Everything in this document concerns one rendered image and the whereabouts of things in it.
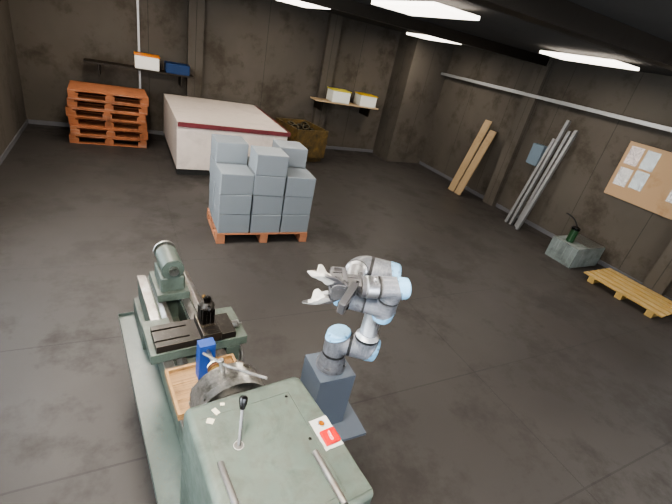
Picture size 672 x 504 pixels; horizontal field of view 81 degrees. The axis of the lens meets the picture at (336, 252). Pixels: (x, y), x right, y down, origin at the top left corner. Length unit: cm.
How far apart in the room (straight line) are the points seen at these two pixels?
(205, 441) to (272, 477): 26
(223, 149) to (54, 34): 517
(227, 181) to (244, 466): 388
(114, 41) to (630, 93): 937
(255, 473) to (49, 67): 903
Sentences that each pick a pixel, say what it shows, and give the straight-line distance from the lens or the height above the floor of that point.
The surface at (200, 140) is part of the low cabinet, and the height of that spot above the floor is 63.
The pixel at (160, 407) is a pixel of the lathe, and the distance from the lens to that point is 261.
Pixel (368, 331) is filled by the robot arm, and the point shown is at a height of 139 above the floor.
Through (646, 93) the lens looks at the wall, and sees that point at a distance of 851.
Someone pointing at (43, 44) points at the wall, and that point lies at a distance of 977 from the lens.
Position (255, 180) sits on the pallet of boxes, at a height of 87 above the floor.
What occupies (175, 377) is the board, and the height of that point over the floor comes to 89.
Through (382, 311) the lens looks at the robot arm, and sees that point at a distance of 137.
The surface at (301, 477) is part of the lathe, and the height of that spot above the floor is 125.
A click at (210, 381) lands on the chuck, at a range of 180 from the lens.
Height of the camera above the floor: 253
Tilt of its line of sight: 27 degrees down
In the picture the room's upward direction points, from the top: 13 degrees clockwise
